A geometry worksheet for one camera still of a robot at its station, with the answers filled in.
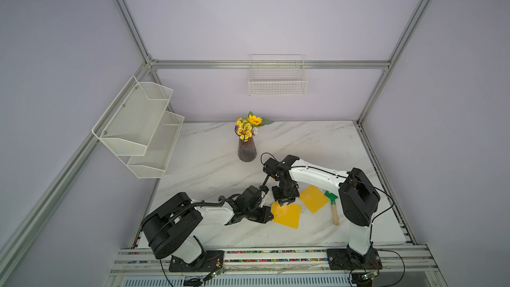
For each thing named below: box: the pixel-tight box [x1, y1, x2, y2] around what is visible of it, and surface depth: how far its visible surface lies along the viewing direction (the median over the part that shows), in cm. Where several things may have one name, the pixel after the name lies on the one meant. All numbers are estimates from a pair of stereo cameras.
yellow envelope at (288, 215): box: [270, 201, 302, 230], surface depth 87 cm
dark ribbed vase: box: [237, 135, 257, 163], surface depth 100 cm
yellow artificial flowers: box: [234, 110, 275, 142], surface depth 88 cm
